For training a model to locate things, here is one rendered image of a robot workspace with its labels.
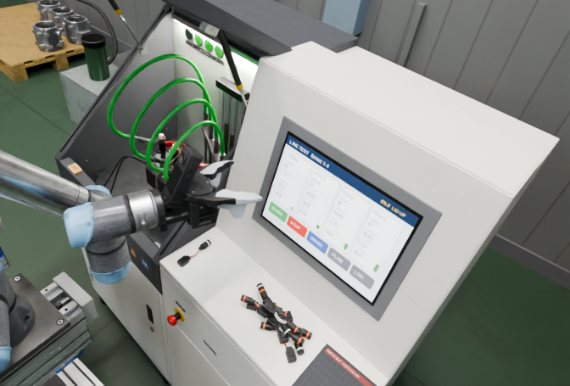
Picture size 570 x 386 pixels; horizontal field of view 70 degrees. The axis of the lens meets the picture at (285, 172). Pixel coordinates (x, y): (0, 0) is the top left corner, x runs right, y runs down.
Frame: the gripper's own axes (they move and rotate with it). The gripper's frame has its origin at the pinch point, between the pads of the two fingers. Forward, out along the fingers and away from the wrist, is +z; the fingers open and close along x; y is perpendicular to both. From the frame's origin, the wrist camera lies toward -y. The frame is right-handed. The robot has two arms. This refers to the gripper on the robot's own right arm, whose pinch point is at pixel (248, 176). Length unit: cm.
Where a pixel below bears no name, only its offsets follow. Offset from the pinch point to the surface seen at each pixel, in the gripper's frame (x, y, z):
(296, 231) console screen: -6.6, 27.4, 18.2
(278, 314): 3.3, 46.2, 8.4
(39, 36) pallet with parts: -368, 65, -38
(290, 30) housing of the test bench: -60, -13, 43
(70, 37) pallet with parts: -382, 71, -12
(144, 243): -39, 46, -18
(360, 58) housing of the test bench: -40, -7, 60
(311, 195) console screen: -5.5, 15.2, 21.1
